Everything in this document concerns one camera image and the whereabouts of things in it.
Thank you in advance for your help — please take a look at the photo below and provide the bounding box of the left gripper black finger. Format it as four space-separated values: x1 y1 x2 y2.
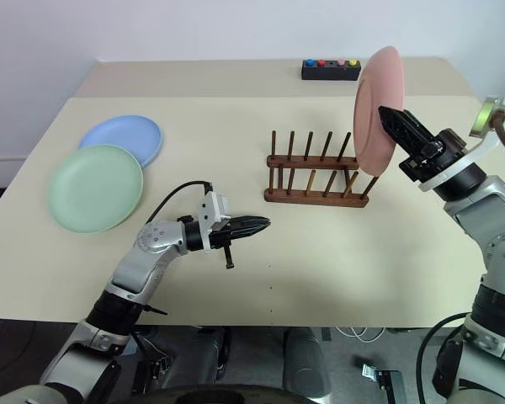
231 227 268 242
234 215 273 231

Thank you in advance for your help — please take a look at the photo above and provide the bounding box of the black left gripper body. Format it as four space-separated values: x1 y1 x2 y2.
212 221 242 254

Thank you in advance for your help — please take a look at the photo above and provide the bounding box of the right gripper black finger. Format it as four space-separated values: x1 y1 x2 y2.
403 109 441 141
377 105 435 159

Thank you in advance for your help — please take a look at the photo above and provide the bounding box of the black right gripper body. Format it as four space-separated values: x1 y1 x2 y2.
398 129 467 183

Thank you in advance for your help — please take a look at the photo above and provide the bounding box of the pink plate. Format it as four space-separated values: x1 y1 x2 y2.
353 45 406 177

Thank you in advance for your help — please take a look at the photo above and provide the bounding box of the wooden dish rack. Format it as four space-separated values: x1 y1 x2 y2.
263 129 382 210

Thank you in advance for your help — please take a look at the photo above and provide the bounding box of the white green clamp fixture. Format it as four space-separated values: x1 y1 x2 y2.
469 94 505 140

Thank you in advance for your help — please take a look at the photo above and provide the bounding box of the black button box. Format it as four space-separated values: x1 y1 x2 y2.
300 58 362 82

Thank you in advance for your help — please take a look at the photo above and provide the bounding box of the grey rounded leg shell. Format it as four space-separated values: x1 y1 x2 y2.
179 327 232 386
282 327 333 399

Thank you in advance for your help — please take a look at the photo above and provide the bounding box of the green plate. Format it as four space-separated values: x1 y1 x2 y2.
46 144 145 234

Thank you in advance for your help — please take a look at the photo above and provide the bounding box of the blue plate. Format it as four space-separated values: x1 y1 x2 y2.
77 114 165 169

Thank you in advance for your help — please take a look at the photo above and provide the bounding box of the dark rounded shape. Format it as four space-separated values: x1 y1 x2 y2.
138 383 321 404

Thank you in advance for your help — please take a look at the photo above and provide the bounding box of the beige rounded shape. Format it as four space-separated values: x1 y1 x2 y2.
0 385 85 404

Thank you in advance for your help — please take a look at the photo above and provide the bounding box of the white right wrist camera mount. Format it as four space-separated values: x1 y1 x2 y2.
418 133 502 194

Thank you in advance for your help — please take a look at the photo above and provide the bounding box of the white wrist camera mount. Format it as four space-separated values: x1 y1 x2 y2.
418 133 502 194
196 191 233 255

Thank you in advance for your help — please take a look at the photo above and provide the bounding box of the black cable tie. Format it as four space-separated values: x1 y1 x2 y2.
221 244 237 271

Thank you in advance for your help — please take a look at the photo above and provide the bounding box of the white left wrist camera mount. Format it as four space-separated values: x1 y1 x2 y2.
196 191 233 255

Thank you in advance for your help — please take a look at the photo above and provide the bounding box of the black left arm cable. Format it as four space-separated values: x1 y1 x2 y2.
145 180 214 225

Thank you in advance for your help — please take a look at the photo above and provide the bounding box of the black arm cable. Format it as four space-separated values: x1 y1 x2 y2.
145 180 214 225
416 311 475 404

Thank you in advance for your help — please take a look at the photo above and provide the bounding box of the white cable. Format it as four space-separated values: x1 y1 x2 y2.
335 326 391 343

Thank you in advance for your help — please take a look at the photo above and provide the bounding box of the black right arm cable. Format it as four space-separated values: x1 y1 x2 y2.
416 311 475 404

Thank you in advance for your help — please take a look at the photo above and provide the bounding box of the black metal bracket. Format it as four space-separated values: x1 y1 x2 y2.
360 362 406 404

